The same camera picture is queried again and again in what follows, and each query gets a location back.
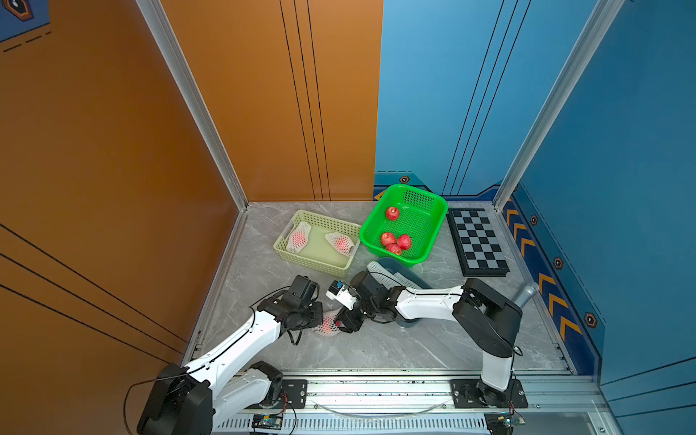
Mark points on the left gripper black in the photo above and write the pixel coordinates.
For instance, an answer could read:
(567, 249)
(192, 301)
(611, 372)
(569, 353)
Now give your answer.
(318, 314)

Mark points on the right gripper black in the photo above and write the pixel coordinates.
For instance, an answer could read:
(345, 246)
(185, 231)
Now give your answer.
(344, 315)

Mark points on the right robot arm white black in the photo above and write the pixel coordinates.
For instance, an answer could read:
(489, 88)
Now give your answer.
(491, 320)

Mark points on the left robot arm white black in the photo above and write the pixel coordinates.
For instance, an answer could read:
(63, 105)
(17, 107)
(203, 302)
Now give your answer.
(197, 397)

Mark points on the cream perforated plastic basket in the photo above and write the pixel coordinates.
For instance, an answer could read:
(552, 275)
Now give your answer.
(318, 254)

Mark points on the dark teal plastic tray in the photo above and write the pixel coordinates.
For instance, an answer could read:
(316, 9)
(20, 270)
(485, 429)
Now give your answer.
(403, 274)

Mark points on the left green circuit board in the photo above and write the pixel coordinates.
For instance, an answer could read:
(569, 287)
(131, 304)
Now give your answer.
(266, 423)

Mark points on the green circuit board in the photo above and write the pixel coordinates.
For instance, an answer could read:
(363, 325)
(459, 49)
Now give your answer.
(499, 424)
(266, 423)

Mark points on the green plastic mesh basket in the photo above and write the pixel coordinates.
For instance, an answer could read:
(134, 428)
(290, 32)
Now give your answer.
(422, 215)

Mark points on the black white checkerboard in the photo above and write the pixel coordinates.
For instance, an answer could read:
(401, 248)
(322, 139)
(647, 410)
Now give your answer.
(477, 246)

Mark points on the silver metal cylinder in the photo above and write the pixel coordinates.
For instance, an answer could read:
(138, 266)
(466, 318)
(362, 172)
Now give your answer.
(525, 294)

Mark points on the right green circuit board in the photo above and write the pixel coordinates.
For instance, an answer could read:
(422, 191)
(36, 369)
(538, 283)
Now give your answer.
(499, 424)

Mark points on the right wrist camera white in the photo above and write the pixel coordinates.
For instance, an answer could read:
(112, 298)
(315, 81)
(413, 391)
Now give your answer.
(344, 294)

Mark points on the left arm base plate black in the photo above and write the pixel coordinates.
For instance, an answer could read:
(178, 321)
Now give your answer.
(294, 390)

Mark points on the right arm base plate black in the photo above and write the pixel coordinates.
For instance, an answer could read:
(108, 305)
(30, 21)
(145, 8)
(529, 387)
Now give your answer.
(474, 394)

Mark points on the aluminium front rail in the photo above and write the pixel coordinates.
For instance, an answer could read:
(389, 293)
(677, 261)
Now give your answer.
(402, 393)

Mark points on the left aluminium corner post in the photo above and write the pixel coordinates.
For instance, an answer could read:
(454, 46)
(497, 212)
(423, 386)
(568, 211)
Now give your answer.
(164, 36)

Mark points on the aluminium corner post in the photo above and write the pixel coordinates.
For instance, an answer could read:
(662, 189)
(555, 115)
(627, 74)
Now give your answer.
(164, 36)
(591, 36)

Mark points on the right aluminium corner post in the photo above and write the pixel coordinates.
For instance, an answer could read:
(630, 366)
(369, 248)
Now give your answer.
(591, 36)

